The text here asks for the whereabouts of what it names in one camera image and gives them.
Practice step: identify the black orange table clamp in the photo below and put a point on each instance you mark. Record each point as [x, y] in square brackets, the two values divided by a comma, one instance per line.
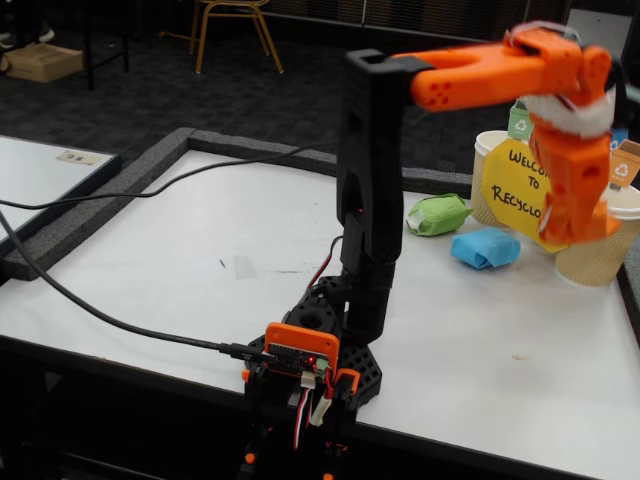
[252, 400]
[345, 385]

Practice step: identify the ribbed beige paper cup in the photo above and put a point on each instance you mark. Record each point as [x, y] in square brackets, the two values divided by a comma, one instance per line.
[480, 205]
[590, 265]

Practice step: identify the dark shoe white sole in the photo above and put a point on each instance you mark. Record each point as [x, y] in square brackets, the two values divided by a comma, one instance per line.
[46, 35]
[6, 40]

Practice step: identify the blue paper parcel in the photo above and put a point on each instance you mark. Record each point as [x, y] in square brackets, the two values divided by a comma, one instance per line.
[485, 247]

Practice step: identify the white panel dark frame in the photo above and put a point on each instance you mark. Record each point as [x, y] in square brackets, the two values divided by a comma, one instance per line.
[600, 25]

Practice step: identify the small paper label sticker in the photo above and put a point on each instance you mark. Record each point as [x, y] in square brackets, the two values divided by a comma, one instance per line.
[80, 157]

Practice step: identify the black metal table leg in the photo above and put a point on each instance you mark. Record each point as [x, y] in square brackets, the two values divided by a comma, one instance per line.
[90, 60]

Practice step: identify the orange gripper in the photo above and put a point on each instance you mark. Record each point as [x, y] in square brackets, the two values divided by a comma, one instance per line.
[575, 212]

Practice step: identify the yellow handwritten welcome sign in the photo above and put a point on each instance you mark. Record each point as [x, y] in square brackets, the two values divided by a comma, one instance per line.
[510, 200]

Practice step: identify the black and orange robot arm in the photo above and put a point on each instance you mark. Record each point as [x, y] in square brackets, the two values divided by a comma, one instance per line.
[370, 150]

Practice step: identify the blue recycling bin label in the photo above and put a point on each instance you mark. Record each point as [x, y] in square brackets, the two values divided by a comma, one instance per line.
[619, 137]

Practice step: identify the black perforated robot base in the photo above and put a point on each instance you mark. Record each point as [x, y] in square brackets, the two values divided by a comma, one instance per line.
[362, 365]

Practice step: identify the brown cardboard box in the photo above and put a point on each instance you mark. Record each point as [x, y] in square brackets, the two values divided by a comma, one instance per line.
[42, 62]

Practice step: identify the white cloth tape wrap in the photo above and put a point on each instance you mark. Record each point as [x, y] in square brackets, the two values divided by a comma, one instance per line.
[570, 117]

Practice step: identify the orange controller board case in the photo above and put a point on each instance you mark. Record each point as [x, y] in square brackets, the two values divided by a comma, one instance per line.
[300, 335]

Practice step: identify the dark grey foam strip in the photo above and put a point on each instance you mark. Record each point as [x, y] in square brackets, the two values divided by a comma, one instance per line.
[631, 300]

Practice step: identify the whiteboard with black frame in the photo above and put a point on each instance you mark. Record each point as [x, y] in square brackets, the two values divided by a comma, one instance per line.
[35, 180]

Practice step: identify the green paper parcel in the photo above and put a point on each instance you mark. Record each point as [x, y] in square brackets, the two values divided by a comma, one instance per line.
[440, 215]

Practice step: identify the dark grey foam border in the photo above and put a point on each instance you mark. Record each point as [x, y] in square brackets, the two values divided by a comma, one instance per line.
[65, 230]

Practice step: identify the orange recycling bin label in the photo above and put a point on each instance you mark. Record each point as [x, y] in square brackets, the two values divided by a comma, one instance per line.
[626, 165]

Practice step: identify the green recycling bin label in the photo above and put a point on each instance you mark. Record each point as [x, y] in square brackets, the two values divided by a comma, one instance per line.
[519, 122]

